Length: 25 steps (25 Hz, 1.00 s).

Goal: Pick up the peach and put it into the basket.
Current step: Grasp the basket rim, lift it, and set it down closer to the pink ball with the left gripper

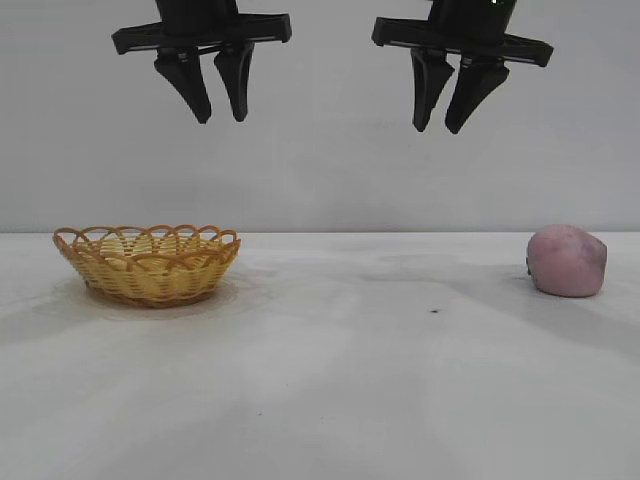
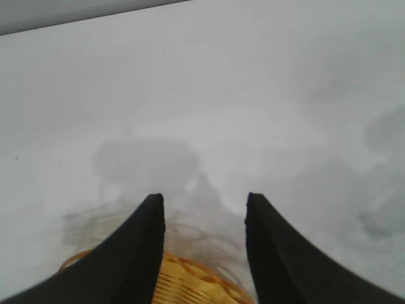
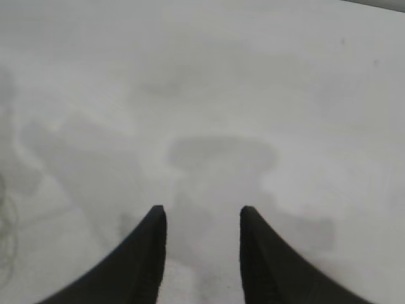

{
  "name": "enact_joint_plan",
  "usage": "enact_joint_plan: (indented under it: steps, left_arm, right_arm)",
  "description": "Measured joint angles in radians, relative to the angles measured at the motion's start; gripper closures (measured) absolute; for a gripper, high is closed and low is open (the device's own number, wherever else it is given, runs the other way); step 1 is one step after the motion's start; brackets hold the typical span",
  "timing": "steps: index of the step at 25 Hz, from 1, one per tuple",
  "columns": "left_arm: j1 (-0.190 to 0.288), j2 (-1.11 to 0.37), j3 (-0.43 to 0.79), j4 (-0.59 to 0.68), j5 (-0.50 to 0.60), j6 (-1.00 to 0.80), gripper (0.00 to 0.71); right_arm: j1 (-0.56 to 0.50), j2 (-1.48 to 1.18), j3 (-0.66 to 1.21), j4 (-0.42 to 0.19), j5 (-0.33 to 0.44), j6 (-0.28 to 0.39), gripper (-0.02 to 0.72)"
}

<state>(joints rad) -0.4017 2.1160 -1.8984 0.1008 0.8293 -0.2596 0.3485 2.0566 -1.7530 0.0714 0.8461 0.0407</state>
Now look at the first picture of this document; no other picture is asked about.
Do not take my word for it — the yellow woven wicker basket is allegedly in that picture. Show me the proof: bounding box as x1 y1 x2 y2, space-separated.
52 223 242 309

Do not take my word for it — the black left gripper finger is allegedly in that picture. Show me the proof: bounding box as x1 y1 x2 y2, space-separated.
213 41 256 123
152 47 212 125

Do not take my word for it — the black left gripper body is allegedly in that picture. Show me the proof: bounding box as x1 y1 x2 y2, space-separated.
110 0 292 57

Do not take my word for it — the pink peach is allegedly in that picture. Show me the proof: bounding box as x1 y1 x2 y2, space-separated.
526 223 609 300

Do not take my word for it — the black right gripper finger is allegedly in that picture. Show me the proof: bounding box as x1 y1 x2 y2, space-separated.
409 47 456 134
443 55 511 136

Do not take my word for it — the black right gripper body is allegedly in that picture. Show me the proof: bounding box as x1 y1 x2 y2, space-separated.
370 0 555 68

